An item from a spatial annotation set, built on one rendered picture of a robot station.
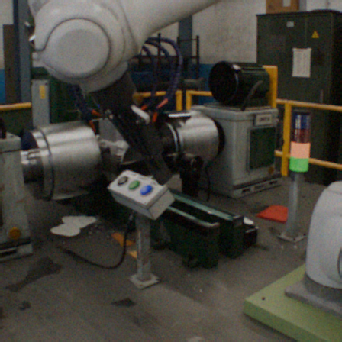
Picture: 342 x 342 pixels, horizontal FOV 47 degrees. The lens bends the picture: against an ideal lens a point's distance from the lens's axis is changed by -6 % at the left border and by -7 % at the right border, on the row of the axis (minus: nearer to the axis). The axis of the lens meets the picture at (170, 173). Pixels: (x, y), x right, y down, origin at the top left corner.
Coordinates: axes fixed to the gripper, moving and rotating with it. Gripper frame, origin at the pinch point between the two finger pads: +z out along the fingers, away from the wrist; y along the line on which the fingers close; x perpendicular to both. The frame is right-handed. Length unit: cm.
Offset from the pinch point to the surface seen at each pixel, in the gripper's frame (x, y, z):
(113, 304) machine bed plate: 23.1, 11.7, 27.2
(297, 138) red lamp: -49, 8, 33
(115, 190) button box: 3.2, 21.4, 10.4
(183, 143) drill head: -36, 51, 34
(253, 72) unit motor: -88, 57, 35
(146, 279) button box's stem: 12.0, 15.6, 32.7
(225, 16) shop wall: -494, 488, 179
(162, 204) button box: -0.3, 8.4, 13.6
